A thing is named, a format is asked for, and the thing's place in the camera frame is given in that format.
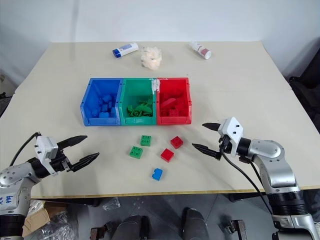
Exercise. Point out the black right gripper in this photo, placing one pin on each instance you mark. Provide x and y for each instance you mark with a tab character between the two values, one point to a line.
225	143

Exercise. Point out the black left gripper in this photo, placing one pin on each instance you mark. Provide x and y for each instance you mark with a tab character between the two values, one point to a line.
60	163

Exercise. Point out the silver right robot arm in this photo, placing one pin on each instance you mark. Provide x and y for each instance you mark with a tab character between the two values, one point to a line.
277	165

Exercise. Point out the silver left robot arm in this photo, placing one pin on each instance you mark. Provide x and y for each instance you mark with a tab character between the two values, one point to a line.
15	182

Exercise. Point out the red building block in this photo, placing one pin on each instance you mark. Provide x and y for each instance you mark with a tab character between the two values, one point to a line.
173	113
167	154
176	142

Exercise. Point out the blue building block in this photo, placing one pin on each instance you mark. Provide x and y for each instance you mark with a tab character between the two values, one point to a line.
113	111
107	98
157	174
104	107
104	115

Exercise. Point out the red plastic storage bin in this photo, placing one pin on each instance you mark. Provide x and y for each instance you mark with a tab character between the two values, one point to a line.
188	100

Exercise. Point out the blue plastic storage bin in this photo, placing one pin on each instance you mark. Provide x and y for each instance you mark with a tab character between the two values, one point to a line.
87	100

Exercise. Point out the red curved building piece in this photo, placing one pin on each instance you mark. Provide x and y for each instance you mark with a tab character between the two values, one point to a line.
168	103

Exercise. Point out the green building block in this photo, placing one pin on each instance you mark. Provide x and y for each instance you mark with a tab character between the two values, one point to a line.
137	113
130	110
136	151
149	101
146	140

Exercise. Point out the small clear plastic wrapper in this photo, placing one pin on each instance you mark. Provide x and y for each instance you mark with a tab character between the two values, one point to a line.
111	203

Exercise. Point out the green curved building piece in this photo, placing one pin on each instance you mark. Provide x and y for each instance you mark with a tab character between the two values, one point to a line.
145	107

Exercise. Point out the green plastic storage bin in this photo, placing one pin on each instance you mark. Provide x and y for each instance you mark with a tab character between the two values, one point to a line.
130	90

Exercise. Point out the clear plastic bag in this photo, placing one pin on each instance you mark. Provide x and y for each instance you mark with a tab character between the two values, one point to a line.
53	226

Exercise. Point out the brown cardboard piece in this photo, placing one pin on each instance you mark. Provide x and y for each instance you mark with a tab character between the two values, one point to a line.
35	221

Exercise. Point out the dark rounded shape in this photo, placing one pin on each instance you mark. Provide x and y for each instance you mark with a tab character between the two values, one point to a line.
195	225

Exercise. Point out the white bottle with red label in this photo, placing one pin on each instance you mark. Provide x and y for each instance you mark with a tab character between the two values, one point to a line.
200	50

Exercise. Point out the dark clutter beside table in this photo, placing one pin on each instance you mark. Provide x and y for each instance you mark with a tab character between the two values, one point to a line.
3	90

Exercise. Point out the crumpled white tissue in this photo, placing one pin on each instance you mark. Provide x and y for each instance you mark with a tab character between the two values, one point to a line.
151	57

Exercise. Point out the white bottle with blue cap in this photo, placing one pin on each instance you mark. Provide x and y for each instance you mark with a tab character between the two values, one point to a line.
125	49

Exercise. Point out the black chair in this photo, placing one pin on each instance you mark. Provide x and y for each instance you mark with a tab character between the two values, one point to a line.
306	75

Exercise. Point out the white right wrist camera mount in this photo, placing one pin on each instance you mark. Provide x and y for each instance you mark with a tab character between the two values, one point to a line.
232	132

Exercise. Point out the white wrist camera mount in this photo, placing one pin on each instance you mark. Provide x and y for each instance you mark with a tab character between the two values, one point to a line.
232	132
44	147

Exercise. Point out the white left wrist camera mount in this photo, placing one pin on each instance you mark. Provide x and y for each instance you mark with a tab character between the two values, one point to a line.
44	147

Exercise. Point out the brown metal bracket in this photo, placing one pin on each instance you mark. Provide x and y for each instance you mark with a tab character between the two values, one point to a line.
236	227
97	233

